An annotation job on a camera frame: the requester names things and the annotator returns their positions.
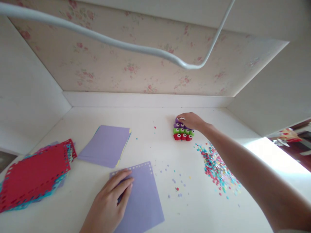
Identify person's left hand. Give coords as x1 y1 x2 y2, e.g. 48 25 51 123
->
88 169 134 221

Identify person's right hand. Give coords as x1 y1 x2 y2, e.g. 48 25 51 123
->
176 112 210 133

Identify purple sheet with punched edge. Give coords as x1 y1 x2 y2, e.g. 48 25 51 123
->
109 161 166 233

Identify cluster of small coloured punches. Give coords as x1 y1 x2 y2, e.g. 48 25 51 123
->
173 117 196 142

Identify stack of plain purple sheets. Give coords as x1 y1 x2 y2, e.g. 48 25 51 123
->
77 125 132 169

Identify scattered purple paper bits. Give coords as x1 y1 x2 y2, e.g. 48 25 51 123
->
152 159 193 198

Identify heap of colourful paper confetti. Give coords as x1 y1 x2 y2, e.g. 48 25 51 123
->
194 141 243 200

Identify pile of punched coloured sheets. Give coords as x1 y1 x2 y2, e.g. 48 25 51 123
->
0 138 77 214

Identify red and yellow packet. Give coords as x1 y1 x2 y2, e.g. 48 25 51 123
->
273 128 304 148

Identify white cable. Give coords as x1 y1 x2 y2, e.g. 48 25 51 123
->
0 0 236 71

